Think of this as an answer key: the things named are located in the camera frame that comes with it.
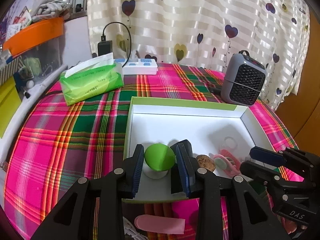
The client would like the pink green plaid tablecloth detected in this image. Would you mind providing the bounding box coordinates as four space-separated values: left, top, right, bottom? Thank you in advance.
4 62 300 240

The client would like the yellow cardboard box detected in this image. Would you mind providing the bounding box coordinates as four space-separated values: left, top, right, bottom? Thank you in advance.
0 76 22 139

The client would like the black device with clear cap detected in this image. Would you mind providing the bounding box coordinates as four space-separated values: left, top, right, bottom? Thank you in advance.
171 169 186 194

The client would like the brown walnut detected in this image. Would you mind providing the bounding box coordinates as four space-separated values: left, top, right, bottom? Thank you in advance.
196 154 217 173

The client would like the green tissue pack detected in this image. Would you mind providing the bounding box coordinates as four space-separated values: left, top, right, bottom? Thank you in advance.
59 53 124 106

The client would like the pile of colourful printed packets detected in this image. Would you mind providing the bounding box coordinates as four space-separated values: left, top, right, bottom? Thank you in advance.
5 6 33 34

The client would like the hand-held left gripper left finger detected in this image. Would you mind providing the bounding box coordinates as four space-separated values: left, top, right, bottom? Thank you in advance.
30 143 145 240

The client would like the pink clip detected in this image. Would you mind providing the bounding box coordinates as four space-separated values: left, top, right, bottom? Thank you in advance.
134 214 186 234
212 149 244 178

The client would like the white usb cable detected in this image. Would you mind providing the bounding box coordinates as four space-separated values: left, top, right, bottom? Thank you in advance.
124 217 143 240

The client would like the grey desk heater fan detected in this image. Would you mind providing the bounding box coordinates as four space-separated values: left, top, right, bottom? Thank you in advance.
220 50 267 107

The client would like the white grey cloth bundle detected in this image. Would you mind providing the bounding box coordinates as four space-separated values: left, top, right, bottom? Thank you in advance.
32 0 75 22

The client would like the black charger with cable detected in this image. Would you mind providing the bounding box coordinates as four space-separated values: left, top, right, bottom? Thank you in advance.
97 22 132 68

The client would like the white power strip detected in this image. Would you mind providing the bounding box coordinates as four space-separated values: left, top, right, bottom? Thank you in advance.
114 57 158 75

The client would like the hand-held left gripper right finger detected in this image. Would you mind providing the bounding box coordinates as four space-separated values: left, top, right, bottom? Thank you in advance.
175 139 292 240

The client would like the brown wooden cabinet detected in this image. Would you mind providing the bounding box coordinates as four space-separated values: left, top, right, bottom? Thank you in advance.
275 12 320 150

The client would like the green white striped box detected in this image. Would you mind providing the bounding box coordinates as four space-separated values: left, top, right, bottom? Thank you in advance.
0 55 23 85

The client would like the green mushroom-shaped holder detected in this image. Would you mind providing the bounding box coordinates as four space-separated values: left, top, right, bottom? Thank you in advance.
143 143 175 180

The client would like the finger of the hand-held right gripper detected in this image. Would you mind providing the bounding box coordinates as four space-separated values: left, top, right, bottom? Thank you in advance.
250 147 316 180
239 160 314 207

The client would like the clear bin with orange lid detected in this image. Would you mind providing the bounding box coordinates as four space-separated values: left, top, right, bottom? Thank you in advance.
2 17 64 80

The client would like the heart-print striped curtain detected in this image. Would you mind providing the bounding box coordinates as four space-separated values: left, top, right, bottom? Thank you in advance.
86 0 310 105

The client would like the green and white cardboard box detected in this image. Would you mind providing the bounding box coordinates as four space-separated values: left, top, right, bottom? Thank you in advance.
124 96 278 203

